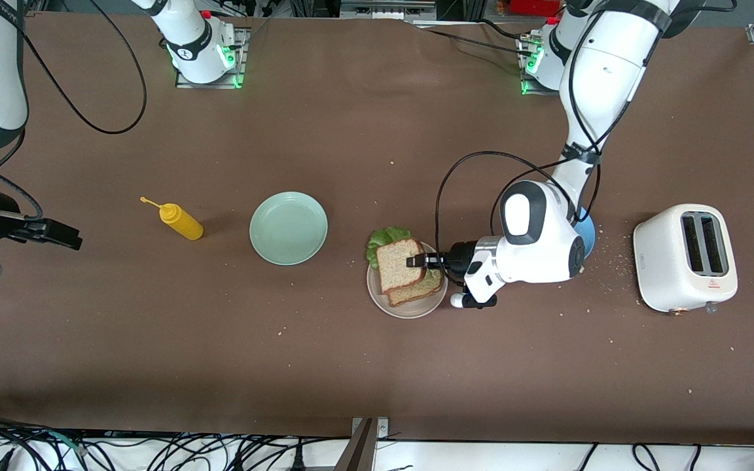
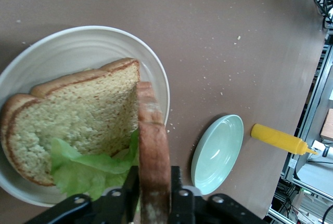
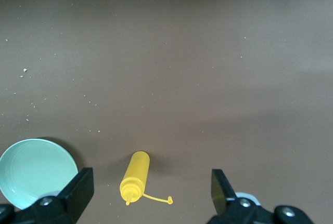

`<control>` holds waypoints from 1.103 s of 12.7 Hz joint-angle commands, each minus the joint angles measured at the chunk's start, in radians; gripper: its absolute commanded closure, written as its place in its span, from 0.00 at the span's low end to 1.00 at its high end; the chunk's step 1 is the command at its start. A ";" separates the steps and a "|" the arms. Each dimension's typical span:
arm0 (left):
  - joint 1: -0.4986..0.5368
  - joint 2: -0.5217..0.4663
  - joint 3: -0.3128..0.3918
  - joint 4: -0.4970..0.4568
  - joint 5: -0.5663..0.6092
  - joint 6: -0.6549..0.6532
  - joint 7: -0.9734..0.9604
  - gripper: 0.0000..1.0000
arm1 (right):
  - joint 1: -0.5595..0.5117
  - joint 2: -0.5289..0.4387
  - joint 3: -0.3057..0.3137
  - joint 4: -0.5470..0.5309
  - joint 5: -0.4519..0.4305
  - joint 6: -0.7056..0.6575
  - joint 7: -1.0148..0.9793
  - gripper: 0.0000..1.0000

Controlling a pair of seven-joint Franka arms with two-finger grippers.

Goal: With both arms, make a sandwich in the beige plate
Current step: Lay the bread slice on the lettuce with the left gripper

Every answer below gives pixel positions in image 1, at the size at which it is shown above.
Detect red box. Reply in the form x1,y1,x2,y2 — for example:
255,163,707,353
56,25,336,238
510,0,562,17

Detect tangled black floor cables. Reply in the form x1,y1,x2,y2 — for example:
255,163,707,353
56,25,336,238
0,411,351,471

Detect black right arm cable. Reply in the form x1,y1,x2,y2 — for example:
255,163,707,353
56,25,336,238
0,0,148,220

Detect yellow mustard squeeze bottle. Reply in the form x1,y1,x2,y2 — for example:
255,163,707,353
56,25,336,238
140,196,204,241

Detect brown bread slice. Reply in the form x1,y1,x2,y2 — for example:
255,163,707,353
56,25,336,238
386,265,444,308
376,238,428,295

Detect mint green plate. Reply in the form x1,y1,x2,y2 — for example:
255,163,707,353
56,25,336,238
249,191,329,266

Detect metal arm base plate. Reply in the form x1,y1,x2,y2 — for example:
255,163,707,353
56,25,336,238
520,33,564,97
175,25,248,90

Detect aluminium profile bar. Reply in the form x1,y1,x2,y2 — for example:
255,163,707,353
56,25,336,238
334,417,391,471

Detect beige plate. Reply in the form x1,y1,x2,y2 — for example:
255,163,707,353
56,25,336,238
367,241,448,319

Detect green lettuce leaf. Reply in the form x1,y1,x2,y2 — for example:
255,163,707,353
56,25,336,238
367,226,443,283

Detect long black left arm cable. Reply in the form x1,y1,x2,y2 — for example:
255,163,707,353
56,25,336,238
434,150,579,288

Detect blue plate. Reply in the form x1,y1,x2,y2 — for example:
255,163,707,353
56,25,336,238
573,207,596,260

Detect short black left arm cable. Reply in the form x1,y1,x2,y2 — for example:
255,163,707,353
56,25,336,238
564,8,608,224

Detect grey power strip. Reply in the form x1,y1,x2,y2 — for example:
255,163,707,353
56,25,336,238
341,0,437,20

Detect white toaster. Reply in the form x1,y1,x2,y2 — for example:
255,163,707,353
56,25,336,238
633,203,739,316

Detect thin black table cable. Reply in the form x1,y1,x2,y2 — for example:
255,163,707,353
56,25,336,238
424,18,535,58

